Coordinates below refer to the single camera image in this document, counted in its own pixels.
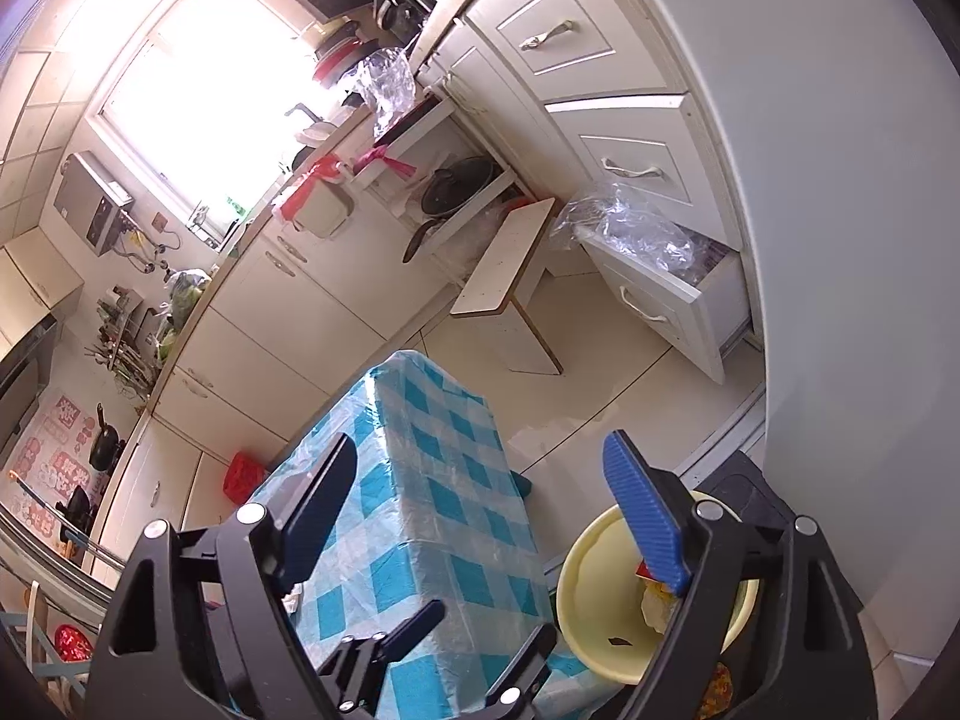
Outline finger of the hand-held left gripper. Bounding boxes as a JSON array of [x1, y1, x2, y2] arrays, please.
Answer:
[[476, 626, 560, 720], [315, 600, 447, 720]]

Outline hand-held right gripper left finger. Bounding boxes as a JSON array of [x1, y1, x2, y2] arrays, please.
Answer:
[[88, 433, 358, 720]]

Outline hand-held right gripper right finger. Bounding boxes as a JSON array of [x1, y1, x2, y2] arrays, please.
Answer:
[[602, 431, 878, 720]]

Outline pale yellow bowl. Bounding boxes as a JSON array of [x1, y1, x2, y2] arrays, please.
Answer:
[[556, 491, 758, 685]]

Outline white plastic bag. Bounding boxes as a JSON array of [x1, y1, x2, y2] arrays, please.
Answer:
[[641, 577, 681, 636]]

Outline red bag on floor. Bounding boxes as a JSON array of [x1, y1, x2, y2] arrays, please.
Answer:
[[223, 452, 271, 506]]

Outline blue checked tablecloth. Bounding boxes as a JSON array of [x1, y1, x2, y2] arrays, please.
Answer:
[[247, 349, 560, 720]]

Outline red orange patterned wrapper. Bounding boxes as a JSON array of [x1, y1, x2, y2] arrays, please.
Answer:
[[701, 660, 737, 718]]

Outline open cream drawer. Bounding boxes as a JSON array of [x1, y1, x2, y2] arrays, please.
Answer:
[[576, 229, 752, 385]]

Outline cream base cabinets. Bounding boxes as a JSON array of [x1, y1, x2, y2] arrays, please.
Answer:
[[90, 37, 586, 586]]

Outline black wok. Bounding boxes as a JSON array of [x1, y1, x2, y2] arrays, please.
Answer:
[[88, 403, 122, 475]]

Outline black kettle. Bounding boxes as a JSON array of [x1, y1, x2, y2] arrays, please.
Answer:
[[62, 484, 96, 535]]

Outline bag of green vegetables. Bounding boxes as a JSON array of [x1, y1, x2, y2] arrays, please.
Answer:
[[160, 268, 212, 317]]

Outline red patterned bag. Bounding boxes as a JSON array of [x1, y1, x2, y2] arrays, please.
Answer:
[[55, 622, 96, 662]]

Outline small wooden stool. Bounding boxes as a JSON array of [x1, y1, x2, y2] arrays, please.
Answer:
[[448, 197, 565, 377]]

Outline clear plastic bags bundle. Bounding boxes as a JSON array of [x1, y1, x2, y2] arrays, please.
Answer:
[[550, 181, 700, 276]]

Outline white hanging bin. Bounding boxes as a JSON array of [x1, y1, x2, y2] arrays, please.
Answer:
[[292, 180, 356, 242]]

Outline red plastic bag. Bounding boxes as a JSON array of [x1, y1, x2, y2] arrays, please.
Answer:
[[272, 157, 347, 224]]

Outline dark range hood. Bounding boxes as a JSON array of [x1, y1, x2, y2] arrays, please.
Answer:
[[0, 313, 62, 460]]

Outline grey refrigerator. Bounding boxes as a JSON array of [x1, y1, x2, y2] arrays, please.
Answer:
[[607, 0, 960, 665]]

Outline black frying pan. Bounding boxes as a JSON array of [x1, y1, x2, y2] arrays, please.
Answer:
[[420, 156, 497, 218]]

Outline red cloth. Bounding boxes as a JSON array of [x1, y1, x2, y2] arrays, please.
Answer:
[[352, 146, 415, 175]]

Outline metal water heater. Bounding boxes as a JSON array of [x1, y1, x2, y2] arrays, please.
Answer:
[[52, 152, 137, 257]]

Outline white corner shelf rack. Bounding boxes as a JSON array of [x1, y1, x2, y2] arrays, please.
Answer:
[[352, 86, 520, 265]]

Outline clear crumpled plastic bag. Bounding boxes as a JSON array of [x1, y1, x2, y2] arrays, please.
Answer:
[[352, 47, 419, 141]]

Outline bright window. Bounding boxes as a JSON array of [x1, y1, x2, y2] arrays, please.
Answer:
[[86, 0, 320, 241]]

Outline stack of bowls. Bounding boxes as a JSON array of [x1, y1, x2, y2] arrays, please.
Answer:
[[311, 24, 385, 89]]

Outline black pot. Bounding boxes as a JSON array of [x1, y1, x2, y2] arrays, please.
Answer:
[[377, 0, 419, 44]]

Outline wall utensil rack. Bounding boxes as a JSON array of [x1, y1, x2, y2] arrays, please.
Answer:
[[85, 283, 164, 395]]

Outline pink wall sticker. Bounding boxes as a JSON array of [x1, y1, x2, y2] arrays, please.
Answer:
[[2, 388, 100, 537]]

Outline cream wall cabinet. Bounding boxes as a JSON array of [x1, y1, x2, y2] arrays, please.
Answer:
[[0, 246, 85, 332]]

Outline cream drawer with metal handle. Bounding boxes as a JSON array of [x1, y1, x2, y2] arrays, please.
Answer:
[[465, 0, 676, 104], [546, 92, 734, 209]]

